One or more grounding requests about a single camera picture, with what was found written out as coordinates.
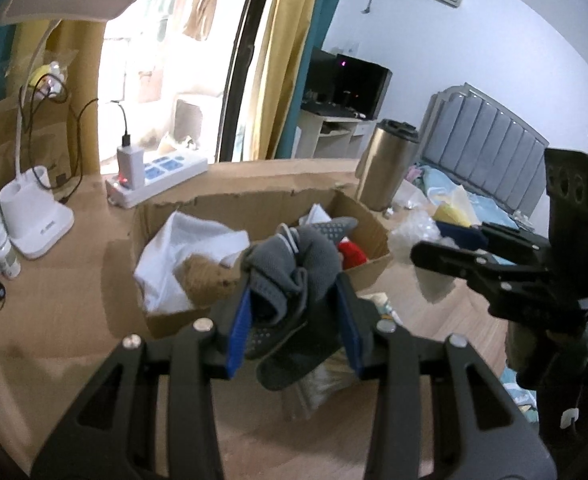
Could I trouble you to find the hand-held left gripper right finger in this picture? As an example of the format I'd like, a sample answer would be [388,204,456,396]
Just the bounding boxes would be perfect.
[335,272,557,480]

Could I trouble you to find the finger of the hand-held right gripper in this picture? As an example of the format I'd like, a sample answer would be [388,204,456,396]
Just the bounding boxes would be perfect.
[434,221,555,261]
[410,241,550,287]

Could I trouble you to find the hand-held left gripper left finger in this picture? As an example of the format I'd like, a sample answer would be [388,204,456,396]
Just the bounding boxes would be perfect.
[30,285,252,480]

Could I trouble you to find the brown teddy bear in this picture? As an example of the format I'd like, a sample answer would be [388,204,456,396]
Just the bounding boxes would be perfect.
[181,255,241,309]

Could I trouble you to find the cardboard box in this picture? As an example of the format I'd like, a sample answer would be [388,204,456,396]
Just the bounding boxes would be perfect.
[131,187,393,339]

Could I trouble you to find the red plush item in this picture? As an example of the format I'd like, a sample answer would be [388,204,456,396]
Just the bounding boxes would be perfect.
[336,241,371,267]

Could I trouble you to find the grey dotted socks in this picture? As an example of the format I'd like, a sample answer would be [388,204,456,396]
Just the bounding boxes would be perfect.
[243,216,360,392]

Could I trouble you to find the white towel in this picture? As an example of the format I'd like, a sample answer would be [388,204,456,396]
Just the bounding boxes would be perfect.
[134,210,251,317]

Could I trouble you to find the yellow tissue pack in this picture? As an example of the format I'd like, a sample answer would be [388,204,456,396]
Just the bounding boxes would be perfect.
[433,185,481,227]

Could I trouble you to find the small cartoon tissue packet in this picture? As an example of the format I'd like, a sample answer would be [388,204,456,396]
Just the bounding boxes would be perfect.
[366,294,402,323]

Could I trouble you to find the grey padded headboard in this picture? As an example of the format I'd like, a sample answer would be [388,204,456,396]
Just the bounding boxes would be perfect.
[416,82,551,217]

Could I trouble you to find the steel tumbler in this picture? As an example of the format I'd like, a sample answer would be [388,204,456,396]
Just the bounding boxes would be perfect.
[355,119,420,212]

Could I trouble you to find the small white cloth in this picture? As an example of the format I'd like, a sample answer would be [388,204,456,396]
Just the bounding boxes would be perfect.
[299,203,333,227]

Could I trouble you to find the white computer desk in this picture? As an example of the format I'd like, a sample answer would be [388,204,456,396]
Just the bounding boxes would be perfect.
[294,107,376,159]

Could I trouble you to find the white power strip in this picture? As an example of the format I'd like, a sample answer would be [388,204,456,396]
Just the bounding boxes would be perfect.
[105,154,209,209]

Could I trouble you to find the black computer monitor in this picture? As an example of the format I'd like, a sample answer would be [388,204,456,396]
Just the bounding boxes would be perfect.
[331,54,393,121]
[305,47,341,107]

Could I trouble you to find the white charger plug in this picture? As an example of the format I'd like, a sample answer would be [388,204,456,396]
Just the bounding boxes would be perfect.
[117,146,146,189]

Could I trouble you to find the white desk lamp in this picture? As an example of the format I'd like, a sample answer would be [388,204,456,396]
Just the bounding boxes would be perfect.
[0,0,140,261]

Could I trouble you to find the small white bottle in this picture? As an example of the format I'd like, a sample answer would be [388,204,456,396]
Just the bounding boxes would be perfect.
[0,230,22,279]

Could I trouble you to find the yellow curtain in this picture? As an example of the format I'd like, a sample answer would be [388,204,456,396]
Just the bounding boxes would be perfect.
[14,0,127,176]
[241,0,332,161]

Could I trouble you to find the teal curtain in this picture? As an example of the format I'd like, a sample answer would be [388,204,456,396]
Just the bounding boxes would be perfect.
[276,0,347,159]

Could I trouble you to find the small yellow plush toy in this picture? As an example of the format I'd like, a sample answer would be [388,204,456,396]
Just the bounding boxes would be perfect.
[28,60,68,97]

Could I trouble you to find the hanging beige shirt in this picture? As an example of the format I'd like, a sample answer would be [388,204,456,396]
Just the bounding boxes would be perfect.
[181,0,227,41]

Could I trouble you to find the black charging cable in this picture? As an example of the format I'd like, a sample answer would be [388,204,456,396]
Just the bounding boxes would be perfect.
[19,77,131,206]

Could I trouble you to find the black door frame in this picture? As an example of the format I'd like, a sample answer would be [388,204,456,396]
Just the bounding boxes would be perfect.
[215,0,275,162]

